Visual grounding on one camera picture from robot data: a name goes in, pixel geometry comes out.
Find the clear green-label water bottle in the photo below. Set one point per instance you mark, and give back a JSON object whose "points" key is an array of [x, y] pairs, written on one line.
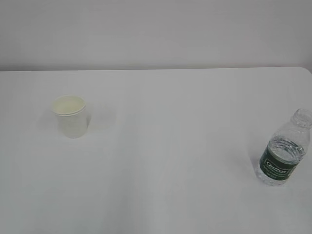
{"points": [[285, 149]]}

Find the white paper cup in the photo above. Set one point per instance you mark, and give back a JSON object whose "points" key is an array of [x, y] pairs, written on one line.
{"points": [[71, 115]]}

